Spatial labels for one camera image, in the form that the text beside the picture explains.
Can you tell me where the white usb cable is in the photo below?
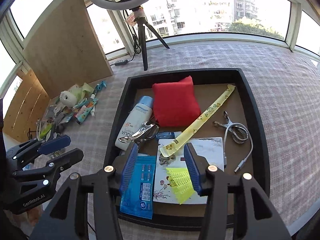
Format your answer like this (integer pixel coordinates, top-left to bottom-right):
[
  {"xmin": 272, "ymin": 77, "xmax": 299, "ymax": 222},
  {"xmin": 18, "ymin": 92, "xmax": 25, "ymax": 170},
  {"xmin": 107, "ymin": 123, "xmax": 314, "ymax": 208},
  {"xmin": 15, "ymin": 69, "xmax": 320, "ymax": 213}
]
[{"xmin": 223, "ymin": 123, "xmax": 254, "ymax": 173}]

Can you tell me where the blue wet wipe packet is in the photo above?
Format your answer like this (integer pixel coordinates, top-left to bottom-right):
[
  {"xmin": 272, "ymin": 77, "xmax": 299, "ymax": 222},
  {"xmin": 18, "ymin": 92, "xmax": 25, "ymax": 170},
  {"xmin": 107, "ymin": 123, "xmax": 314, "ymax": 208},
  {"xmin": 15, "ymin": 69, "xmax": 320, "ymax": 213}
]
[{"xmin": 120, "ymin": 155, "xmax": 156, "ymax": 219}]

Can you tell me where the silver metal clip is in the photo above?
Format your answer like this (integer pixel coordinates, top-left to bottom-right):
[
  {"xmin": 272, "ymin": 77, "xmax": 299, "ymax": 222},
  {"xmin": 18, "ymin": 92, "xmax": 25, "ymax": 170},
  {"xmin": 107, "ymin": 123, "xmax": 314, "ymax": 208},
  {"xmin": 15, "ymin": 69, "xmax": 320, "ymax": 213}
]
[
  {"xmin": 213, "ymin": 111, "xmax": 248, "ymax": 144},
  {"xmin": 118, "ymin": 121, "xmax": 159, "ymax": 144}
]

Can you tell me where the yellow plastic shuttlecock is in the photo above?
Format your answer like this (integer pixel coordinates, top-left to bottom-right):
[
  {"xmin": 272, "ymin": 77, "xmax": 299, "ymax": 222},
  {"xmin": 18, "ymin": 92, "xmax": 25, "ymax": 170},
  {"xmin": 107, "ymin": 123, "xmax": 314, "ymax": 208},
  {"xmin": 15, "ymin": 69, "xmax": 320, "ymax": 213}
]
[{"xmin": 159, "ymin": 154, "xmax": 195, "ymax": 205}]

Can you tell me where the red cloth bean bag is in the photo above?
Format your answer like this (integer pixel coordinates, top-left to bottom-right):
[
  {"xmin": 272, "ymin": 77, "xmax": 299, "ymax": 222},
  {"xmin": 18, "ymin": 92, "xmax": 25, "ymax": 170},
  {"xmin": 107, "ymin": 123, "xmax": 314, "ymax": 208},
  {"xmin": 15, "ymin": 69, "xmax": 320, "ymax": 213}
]
[{"xmin": 152, "ymin": 76, "xmax": 201, "ymax": 127}]

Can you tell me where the orange print hand cream tube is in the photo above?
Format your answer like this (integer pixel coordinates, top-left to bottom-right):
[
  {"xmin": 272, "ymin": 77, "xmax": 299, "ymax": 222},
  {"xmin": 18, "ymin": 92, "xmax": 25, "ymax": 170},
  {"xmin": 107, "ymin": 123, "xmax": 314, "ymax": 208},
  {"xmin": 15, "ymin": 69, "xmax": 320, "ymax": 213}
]
[{"xmin": 75, "ymin": 98, "xmax": 99, "ymax": 125}]

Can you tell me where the white book with calligraphy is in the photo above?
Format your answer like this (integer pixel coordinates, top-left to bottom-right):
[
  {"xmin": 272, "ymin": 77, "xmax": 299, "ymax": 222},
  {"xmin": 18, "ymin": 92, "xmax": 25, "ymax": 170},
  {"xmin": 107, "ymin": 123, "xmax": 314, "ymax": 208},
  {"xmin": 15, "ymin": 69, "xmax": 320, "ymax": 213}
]
[{"xmin": 153, "ymin": 137, "xmax": 224, "ymax": 205}]

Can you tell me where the green microfiber cloth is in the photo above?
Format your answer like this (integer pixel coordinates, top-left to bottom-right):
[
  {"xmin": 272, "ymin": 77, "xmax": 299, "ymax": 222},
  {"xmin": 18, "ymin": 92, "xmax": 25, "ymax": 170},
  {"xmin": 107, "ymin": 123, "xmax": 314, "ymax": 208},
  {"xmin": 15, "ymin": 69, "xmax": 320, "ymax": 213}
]
[{"xmin": 71, "ymin": 83, "xmax": 94, "ymax": 101}]

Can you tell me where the green white lip balm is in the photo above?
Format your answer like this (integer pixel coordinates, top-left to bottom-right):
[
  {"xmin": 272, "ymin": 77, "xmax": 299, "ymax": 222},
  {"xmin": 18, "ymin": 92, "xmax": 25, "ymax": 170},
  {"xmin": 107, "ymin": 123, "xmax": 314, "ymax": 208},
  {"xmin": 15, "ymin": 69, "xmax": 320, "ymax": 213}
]
[{"xmin": 90, "ymin": 91, "xmax": 97, "ymax": 99}]

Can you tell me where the yellow printed ribbon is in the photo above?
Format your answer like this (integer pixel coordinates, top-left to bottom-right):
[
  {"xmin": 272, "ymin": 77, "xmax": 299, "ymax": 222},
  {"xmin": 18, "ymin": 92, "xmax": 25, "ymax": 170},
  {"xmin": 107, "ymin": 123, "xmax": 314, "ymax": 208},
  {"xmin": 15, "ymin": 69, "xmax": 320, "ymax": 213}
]
[{"xmin": 160, "ymin": 84, "xmax": 235, "ymax": 158}]

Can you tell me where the wooden board panel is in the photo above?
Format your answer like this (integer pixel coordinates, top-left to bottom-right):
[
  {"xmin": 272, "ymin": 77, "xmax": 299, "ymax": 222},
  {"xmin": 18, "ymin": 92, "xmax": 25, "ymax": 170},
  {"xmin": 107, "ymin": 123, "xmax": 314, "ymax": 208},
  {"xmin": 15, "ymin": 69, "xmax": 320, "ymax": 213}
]
[{"xmin": 23, "ymin": 0, "xmax": 113, "ymax": 98}]

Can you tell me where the white sunscreen bottle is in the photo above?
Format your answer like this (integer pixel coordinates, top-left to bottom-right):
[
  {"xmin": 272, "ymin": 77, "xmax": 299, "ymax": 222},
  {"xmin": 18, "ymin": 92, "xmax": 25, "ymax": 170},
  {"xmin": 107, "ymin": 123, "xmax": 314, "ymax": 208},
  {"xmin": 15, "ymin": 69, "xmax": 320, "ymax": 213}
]
[{"xmin": 115, "ymin": 96, "xmax": 153, "ymax": 151}]

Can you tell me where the black wooden tray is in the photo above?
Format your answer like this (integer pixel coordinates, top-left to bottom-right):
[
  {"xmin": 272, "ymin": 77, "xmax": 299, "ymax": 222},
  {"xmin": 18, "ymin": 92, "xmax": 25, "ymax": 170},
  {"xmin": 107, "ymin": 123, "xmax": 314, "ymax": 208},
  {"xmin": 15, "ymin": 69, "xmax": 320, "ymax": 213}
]
[{"xmin": 102, "ymin": 68, "xmax": 271, "ymax": 232}]

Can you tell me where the black power strip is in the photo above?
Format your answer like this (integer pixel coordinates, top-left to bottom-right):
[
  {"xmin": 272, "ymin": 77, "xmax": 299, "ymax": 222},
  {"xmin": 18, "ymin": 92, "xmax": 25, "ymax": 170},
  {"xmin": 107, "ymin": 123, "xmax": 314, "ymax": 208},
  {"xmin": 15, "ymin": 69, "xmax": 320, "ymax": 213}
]
[{"xmin": 114, "ymin": 59, "xmax": 129, "ymax": 66}]

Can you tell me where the pink plaid tablecloth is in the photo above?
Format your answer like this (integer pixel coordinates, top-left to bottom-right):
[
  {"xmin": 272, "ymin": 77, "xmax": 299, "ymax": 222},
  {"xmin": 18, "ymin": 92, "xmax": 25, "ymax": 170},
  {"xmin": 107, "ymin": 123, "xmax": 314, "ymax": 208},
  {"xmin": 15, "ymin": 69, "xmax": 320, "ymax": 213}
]
[{"xmin": 57, "ymin": 43, "xmax": 319, "ymax": 239}]

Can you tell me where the black tripod stand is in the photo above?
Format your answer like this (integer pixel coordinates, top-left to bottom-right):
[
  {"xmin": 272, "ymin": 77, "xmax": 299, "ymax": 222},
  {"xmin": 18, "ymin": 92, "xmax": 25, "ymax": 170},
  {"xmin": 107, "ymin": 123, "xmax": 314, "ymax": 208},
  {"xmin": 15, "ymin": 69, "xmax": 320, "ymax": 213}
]
[{"xmin": 131, "ymin": 6, "xmax": 170, "ymax": 71}]

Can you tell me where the white round camera gadget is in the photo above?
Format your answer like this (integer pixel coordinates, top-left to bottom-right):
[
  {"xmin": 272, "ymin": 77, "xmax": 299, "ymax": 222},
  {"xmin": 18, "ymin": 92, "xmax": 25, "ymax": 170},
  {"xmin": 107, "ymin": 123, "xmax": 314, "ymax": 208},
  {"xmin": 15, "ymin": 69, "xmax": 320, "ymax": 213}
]
[{"xmin": 59, "ymin": 90, "xmax": 77, "ymax": 108}]

